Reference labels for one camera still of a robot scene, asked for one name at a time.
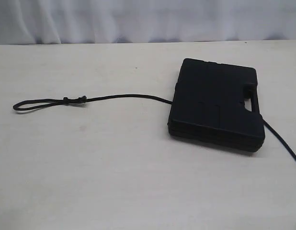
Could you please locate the black plastic carry case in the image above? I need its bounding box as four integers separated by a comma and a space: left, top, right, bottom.
168, 58, 265, 152

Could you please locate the black rope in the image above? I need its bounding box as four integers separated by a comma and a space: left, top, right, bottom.
12, 94, 296, 166

